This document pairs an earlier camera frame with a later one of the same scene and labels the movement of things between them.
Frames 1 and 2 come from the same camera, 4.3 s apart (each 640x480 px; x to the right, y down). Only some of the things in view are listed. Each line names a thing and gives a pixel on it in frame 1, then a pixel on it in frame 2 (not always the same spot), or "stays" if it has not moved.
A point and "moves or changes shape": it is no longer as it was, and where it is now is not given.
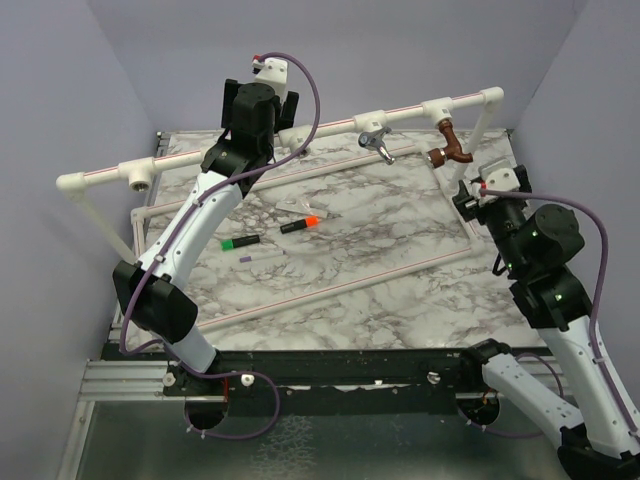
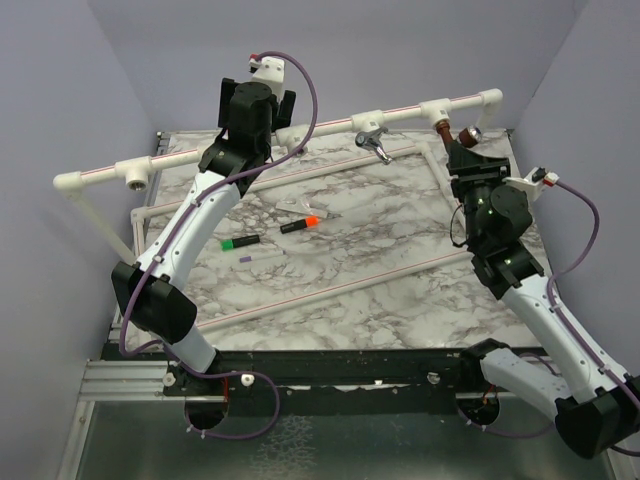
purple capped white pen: (262, 256) stays
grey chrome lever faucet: (374, 140) stays
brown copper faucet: (439, 156) moves or changes shape
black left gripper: (286, 110) stays
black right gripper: (468, 206) -> (469, 168)
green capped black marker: (232, 243) stays
